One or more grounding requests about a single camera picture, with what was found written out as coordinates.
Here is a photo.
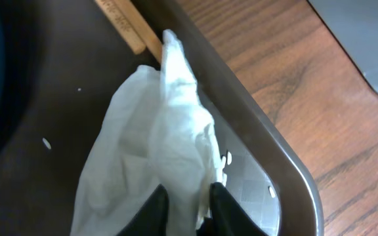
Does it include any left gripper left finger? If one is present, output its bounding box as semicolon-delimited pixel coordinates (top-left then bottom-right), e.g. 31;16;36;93
117;184;169;236

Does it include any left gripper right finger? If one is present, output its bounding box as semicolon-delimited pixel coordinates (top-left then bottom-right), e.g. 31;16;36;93
196;182;266;236

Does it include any white wrapper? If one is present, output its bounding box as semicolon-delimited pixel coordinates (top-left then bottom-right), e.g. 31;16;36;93
71;29;226;235

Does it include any dark brown serving tray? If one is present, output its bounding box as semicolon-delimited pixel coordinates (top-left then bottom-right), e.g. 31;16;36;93
0;1;324;235

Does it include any wooden chopstick right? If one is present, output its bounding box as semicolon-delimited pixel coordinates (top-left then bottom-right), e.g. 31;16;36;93
114;0;163;63

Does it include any wooden chopstick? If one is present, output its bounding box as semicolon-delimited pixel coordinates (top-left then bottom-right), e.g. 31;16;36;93
114;0;163;63
94;0;146;54

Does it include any wooden chopstick left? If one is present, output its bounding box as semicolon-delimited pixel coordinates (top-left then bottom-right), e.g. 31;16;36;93
94;0;146;54

